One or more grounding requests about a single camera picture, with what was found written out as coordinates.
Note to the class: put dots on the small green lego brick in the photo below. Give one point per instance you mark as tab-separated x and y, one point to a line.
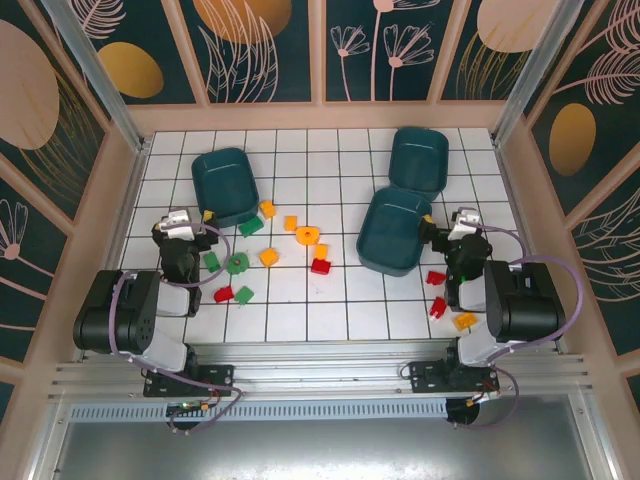
212	261
244	295

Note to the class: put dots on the small yellow lego brick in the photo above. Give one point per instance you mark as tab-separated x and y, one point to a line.
321	251
464	320
290	223
268	209
268	257

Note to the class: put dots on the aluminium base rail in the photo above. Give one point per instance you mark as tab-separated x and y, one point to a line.
320	372

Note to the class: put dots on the green lego flower piece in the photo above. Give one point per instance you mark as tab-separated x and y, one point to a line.
237	267

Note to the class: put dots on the teal plastic container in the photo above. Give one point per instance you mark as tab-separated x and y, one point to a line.
225	185
392	235
419	160

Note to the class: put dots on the long green lego brick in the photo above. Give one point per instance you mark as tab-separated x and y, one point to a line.
250	226

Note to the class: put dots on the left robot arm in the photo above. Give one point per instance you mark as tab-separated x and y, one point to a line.
137	312

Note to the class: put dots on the small red lego brick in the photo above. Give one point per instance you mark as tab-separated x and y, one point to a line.
438	307
223	294
435	278
321	266

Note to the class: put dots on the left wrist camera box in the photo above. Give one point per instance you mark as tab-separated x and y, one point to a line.
176	222

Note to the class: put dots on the aluminium corner post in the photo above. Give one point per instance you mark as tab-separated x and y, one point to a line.
95	75
540	65

